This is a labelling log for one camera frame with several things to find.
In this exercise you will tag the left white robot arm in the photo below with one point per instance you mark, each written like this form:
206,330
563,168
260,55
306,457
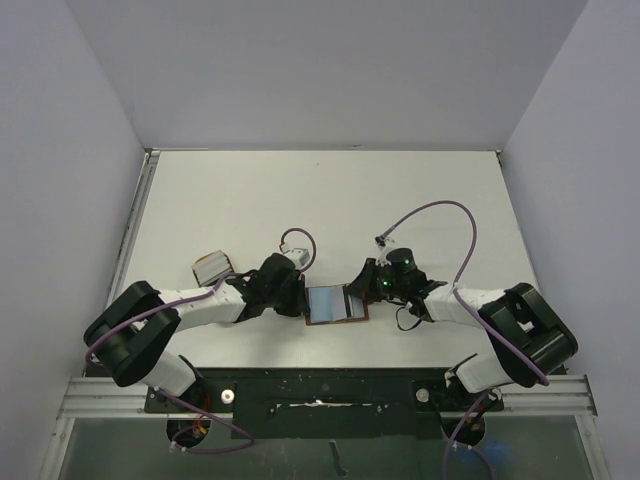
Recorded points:
130,338

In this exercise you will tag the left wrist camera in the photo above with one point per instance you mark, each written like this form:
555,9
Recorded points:
300,257

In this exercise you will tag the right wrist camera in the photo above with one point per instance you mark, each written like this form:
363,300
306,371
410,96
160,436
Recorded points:
385,244

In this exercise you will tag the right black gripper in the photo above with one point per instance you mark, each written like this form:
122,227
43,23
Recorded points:
370,279

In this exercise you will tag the brown leather card holder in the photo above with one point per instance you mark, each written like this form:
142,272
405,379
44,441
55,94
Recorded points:
327,306

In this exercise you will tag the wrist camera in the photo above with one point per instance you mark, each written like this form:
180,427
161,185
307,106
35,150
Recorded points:
300,257
385,244

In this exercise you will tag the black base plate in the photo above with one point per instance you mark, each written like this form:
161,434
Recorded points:
331,403

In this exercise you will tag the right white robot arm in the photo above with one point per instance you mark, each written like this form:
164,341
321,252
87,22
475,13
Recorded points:
528,338

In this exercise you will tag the grey credit card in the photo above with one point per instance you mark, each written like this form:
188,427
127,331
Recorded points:
355,308

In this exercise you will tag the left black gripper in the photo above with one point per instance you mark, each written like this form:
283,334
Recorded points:
298,305

